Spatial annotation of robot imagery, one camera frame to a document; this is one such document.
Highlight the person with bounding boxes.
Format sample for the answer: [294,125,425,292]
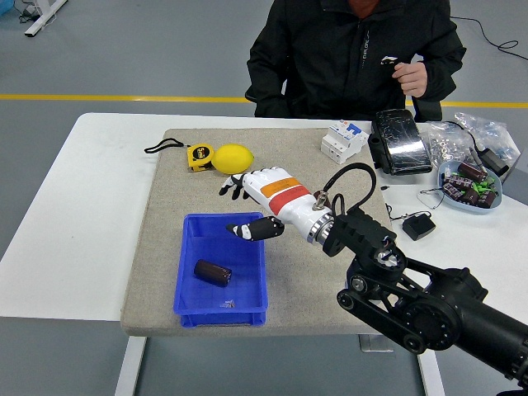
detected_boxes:
[245,0,467,123]

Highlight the black film-wrapped device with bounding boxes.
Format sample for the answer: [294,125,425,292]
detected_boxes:
[366,107,433,177]

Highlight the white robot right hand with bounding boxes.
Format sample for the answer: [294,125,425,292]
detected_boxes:
[218,166,333,243]

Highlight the black floor cable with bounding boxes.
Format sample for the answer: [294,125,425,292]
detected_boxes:
[449,15,528,62]

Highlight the yellow tape measure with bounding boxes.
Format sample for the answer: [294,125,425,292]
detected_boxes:
[144,138,216,172]

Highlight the blue plastic box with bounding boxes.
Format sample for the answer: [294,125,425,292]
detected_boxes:
[171,211,269,328]

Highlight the white table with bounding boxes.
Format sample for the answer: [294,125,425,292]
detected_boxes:
[0,112,528,396]

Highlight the clear bag of blue parts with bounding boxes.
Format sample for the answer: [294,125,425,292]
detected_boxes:
[453,111,520,166]

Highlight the small black plug block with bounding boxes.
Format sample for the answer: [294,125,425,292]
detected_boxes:
[402,211,437,242]

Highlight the grey metal table bracket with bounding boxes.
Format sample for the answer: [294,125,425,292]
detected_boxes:
[357,334,395,354]

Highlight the clear bag of metal washers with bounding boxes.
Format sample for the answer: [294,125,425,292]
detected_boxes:
[420,120,475,174]

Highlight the thin black wire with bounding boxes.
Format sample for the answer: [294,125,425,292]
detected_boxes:
[416,186,446,208]

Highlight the yellow lemon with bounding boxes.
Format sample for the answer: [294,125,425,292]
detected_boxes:
[210,143,255,176]

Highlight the grey-brown mat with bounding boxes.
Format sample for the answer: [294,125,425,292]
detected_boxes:
[120,127,417,337]

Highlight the person's left hand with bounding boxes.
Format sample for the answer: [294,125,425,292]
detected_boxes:
[391,61,428,99]

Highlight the white circuit breaker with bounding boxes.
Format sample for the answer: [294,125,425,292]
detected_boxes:
[320,121,370,165]

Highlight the green plastic connectors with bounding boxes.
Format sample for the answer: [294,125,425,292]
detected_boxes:
[472,177,496,195]

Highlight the light blue bowl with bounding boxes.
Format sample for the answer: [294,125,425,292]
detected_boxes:
[436,159,504,215]

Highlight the black tangled cable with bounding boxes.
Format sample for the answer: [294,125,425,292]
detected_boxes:
[18,2,45,24]

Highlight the black power adapter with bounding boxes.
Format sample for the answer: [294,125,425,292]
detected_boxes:
[480,147,512,177]

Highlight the white metal frame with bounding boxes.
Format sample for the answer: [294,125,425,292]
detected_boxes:
[23,0,69,38]

